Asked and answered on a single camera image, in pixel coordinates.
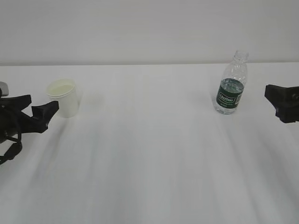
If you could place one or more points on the white paper cup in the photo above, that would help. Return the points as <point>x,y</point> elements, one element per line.
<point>64,92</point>

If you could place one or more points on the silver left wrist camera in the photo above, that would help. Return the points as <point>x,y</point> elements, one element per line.
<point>4,91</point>

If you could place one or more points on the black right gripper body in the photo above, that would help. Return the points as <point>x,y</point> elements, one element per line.
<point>287,113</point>

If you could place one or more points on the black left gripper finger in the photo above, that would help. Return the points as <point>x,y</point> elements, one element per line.
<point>15,104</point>
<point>44,113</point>

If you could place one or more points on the clear bottle green label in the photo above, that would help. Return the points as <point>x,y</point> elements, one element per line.
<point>232,84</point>

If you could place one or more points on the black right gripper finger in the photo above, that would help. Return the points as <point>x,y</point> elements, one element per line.
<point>282,96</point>

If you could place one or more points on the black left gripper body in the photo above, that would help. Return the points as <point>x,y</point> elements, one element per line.
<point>12,123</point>

